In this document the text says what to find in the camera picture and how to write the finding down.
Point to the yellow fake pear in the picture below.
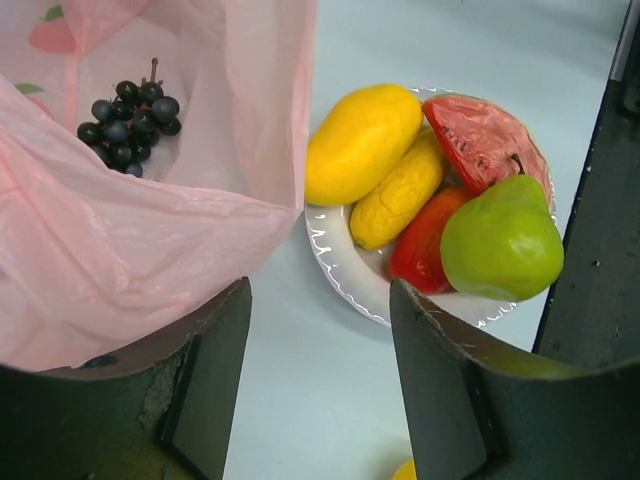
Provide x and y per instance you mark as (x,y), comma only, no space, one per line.
(406,471)

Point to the fake watermelon slice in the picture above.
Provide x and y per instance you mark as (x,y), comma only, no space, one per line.
(484,143)

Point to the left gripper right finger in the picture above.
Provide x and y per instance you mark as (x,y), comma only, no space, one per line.
(480,408)

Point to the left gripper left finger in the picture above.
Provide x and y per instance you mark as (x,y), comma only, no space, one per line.
(159,408)

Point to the yellow fake mango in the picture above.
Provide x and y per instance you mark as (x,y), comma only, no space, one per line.
(359,141)

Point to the red orange fake mango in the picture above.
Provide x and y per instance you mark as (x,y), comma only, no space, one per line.
(416,257)

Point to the pink plastic bag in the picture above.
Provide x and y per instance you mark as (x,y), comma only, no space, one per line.
(92,259)

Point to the small green fake fruit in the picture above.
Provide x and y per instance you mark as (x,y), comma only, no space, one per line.
(503,244)

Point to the yellow fake lemon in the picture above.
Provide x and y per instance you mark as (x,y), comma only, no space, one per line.
(379,217)

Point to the white paper plate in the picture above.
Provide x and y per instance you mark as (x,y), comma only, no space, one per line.
(362,277)

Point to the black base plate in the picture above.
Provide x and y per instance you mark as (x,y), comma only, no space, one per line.
(591,315)

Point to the black fake grapes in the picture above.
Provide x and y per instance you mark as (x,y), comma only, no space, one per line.
(124,130)

